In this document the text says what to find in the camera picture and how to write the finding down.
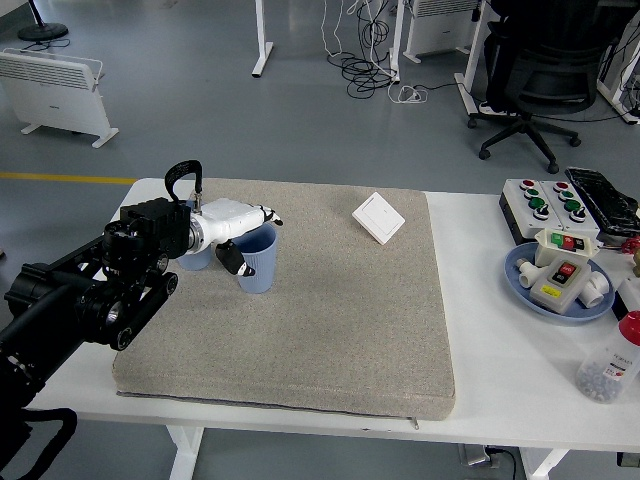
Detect clear jar with red lid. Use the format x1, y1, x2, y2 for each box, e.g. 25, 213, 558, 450
575, 310, 640, 404

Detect grey-brown cushion mat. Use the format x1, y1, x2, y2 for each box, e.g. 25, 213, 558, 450
110, 177, 457, 421

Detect beige switch green red buttons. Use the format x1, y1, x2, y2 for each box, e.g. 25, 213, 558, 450
533, 228, 604, 269

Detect power strip under table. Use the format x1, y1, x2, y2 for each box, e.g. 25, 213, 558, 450
458, 442, 524, 471

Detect white table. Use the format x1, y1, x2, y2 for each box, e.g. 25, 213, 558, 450
29, 177, 640, 480

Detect white wall switch plate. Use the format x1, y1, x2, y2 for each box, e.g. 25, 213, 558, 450
351, 191, 406, 246

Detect black cable coil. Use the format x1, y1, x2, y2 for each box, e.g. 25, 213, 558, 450
341, 0, 401, 99

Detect white panel heater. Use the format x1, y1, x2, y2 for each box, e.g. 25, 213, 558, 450
0, 48, 120, 149
403, 0, 485, 64

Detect blue ribbed plastic cup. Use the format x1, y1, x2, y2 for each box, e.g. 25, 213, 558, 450
230, 224, 279, 296
175, 198, 215, 272

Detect white and black box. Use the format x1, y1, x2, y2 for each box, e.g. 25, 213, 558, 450
612, 277, 640, 321

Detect white push-button control box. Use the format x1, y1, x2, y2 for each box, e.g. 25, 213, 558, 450
498, 178, 569, 246
541, 179, 601, 242

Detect white desk frame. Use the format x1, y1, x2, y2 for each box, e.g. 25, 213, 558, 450
596, 14, 640, 126

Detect black fan stand base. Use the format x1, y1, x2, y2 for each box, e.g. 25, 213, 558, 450
18, 0, 70, 41

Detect person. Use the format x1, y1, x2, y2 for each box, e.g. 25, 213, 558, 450
478, 0, 521, 117

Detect black office chair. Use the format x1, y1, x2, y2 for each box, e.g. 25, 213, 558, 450
467, 0, 621, 175

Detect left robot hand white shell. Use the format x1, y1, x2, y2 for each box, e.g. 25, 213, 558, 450
198, 197, 285, 278

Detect blue round plate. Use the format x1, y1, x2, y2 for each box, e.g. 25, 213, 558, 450
503, 242, 617, 327

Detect white desk leg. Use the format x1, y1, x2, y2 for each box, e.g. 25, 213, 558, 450
453, 0, 491, 119
251, 0, 275, 79
387, 0, 407, 84

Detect black keyboard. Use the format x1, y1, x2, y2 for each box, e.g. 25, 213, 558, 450
564, 166, 640, 235

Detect white charger cable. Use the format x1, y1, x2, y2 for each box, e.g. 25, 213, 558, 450
387, 83, 430, 106

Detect white pipe fitting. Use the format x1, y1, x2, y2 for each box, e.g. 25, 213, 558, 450
579, 269, 612, 309
517, 257, 539, 290

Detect beige switch with yellow label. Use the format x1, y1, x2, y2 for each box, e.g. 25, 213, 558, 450
528, 257, 594, 317

